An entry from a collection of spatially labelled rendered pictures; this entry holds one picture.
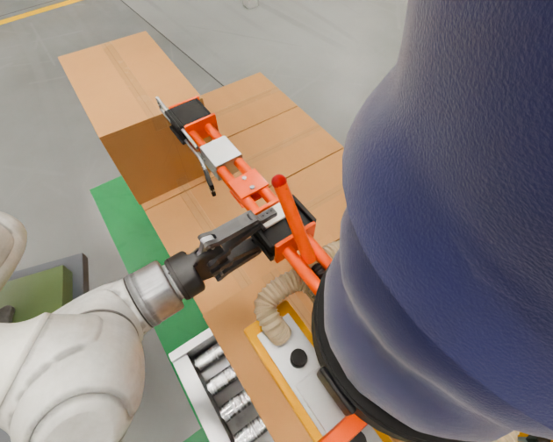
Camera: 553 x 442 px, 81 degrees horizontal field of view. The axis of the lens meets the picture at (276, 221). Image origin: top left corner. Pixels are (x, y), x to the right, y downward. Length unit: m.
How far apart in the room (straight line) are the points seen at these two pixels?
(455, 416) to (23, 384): 0.34
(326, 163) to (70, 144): 2.00
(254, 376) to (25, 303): 0.73
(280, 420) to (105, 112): 1.16
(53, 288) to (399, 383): 1.06
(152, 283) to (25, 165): 2.50
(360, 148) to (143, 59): 1.53
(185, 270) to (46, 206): 2.13
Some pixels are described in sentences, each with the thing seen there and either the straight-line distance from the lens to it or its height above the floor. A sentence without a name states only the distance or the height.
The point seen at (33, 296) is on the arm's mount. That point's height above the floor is 0.80.
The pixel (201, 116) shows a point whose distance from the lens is 0.76.
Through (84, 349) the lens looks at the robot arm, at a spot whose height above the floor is 1.40.
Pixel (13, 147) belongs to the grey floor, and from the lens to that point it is 3.16.
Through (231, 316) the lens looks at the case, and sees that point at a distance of 0.82.
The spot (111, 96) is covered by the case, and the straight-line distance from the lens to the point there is 1.48.
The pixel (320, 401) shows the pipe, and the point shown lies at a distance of 0.57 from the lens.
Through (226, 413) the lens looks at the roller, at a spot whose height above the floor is 0.55.
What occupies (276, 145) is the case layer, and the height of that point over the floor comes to 0.54.
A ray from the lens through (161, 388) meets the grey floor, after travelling 1.82.
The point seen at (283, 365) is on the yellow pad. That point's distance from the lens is 0.60.
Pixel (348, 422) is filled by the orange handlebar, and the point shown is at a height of 1.25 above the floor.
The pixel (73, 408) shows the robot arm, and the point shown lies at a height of 1.42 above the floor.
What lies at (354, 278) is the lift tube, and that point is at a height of 1.54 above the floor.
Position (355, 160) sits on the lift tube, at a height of 1.62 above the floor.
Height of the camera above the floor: 1.73
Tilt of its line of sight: 57 degrees down
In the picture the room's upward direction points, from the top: straight up
